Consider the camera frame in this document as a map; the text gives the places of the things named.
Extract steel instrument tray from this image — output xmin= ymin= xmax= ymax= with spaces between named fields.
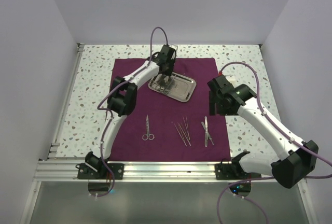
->
xmin=148 ymin=72 xmax=197 ymax=103

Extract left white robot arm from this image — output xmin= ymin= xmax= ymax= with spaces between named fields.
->
xmin=85 ymin=45 xmax=176 ymax=179

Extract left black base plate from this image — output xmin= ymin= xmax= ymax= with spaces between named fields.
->
xmin=75 ymin=163 xmax=125 ymax=180

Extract short steel scissors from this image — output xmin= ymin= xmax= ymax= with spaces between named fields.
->
xmin=155 ymin=74 xmax=169 ymax=92

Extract fine pointed steel tweezers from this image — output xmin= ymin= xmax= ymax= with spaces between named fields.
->
xmin=174 ymin=124 xmax=187 ymax=147

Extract long steel scissors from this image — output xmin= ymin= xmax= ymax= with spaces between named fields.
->
xmin=142 ymin=115 xmax=155 ymax=141

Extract aluminium rail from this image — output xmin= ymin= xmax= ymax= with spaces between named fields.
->
xmin=47 ymin=43 xmax=85 ymax=160
xmin=33 ymin=158 xmax=304 ymax=183

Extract aluminium left side rail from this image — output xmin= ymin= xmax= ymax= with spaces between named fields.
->
xmin=47 ymin=43 xmax=85 ymax=160

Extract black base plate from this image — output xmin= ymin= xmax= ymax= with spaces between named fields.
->
xmin=75 ymin=163 xmax=125 ymax=180
xmin=214 ymin=161 xmax=261 ymax=180

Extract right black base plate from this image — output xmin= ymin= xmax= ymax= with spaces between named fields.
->
xmin=214 ymin=161 xmax=261 ymax=180

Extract purple cloth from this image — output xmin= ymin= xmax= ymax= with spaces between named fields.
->
xmin=109 ymin=58 xmax=230 ymax=162

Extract aluminium front rail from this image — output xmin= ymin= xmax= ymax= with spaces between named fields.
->
xmin=33 ymin=158 xmax=304 ymax=183

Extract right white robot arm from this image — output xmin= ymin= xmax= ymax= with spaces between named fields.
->
xmin=207 ymin=75 xmax=319 ymax=189

